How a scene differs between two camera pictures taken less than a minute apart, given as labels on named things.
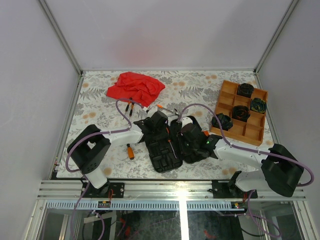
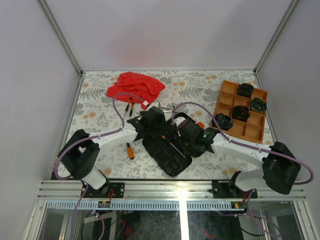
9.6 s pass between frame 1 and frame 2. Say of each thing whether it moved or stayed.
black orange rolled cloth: stayed
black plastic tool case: moved
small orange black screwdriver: stayed
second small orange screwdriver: stayed
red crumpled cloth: stayed
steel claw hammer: moved
